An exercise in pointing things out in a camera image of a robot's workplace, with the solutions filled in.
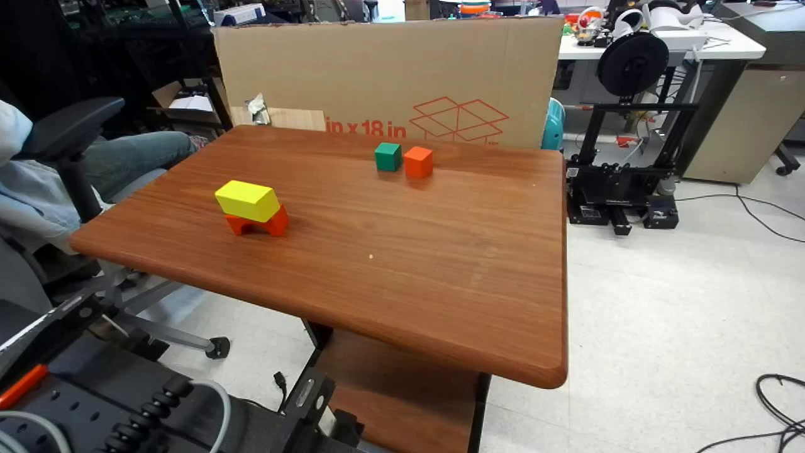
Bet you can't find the orange cube block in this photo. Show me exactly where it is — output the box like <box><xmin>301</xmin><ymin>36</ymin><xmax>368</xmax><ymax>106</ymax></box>
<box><xmin>402</xmin><ymin>146</ymin><xmax>433</xmax><ymax>180</ymax></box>

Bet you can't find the green cube block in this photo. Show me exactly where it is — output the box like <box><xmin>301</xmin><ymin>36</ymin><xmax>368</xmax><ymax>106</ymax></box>
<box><xmin>375</xmin><ymin>142</ymin><xmax>402</xmax><ymax>171</ymax></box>

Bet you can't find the orange arch block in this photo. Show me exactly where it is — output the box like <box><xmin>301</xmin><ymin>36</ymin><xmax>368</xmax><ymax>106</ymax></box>
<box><xmin>227</xmin><ymin>209</ymin><xmax>289</xmax><ymax>236</ymax></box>

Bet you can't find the yellow rectangular block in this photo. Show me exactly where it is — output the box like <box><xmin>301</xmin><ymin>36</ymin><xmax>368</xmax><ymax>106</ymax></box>
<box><xmin>213</xmin><ymin>180</ymin><xmax>281</xmax><ymax>223</ymax></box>

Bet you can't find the brown wooden table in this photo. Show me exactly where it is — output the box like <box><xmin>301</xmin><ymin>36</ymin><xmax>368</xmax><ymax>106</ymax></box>
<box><xmin>70</xmin><ymin>127</ymin><xmax>568</xmax><ymax>453</ymax></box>

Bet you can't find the large cardboard sheet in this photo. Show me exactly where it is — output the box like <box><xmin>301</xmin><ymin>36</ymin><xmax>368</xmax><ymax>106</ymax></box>
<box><xmin>213</xmin><ymin>17</ymin><xmax>562</xmax><ymax>150</ymax></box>

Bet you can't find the black 3D printer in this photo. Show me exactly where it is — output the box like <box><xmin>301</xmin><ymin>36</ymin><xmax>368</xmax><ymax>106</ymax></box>
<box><xmin>565</xmin><ymin>30</ymin><xmax>699</xmax><ymax>236</ymax></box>

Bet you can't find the black office chair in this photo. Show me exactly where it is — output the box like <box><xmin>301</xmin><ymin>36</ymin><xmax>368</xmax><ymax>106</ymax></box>
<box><xmin>0</xmin><ymin>99</ymin><xmax>231</xmax><ymax>361</ymax></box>

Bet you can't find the black orange clamp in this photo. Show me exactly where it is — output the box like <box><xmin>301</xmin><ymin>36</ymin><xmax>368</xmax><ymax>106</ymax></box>
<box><xmin>0</xmin><ymin>299</ymin><xmax>107</xmax><ymax>413</ymax></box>

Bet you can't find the black cable on floor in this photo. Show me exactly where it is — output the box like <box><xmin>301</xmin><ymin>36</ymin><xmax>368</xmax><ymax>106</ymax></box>
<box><xmin>694</xmin><ymin>372</ymin><xmax>805</xmax><ymax>453</ymax></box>

